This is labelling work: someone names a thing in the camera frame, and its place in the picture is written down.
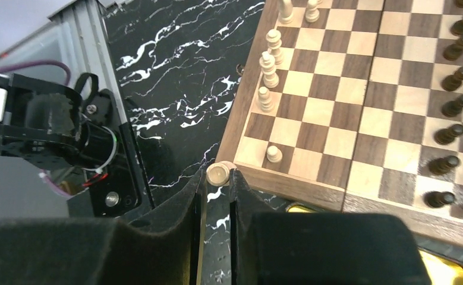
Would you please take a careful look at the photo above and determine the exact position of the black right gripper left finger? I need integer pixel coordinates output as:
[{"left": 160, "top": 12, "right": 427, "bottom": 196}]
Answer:
[{"left": 0, "top": 171, "right": 205, "bottom": 284}]

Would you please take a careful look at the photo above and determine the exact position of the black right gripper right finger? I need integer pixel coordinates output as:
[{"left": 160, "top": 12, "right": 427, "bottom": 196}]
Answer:
[{"left": 229, "top": 170, "right": 431, "bottom": 284}]

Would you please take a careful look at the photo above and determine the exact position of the white chess piece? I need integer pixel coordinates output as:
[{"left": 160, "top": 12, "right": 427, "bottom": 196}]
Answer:
[
  {"left": 206, "top": 160, "right": 237, "bottom": 186},
  {"left": 258, "top": 86, "right": 273, "bottom": 113},
  {"left": 265, "top": 29, "right": 284, "bottom": 65},
  {"left": 266, "top": 145, "right": 283, "bottom": 163}
]

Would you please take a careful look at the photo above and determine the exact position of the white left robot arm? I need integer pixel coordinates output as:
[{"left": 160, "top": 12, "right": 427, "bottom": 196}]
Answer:
[{"left": 0, "top": 73, "right": 154, "bottom": 217}]

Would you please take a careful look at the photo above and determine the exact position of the wooden chess board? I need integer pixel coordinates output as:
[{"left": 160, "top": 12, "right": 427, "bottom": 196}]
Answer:
[{"left": 217, "top": 1, "right": 463, "bottom": 244}]

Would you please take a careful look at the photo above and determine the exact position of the dark chess pieces row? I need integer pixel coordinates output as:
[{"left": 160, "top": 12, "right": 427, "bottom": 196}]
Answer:
[{"left": 429, "top": 1, "right": 463, "bottom": 218}]

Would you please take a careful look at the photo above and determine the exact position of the empty gold tin lid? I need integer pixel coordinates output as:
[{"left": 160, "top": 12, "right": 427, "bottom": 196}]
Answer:
[{"left": 286, "top": 202, "right": 463, "bottom": 285}]

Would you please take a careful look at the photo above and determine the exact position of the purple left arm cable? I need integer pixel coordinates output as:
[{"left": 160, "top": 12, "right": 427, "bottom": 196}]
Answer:
[{"left": 0, "top": 59, "right": 73, "bottom": 86}]

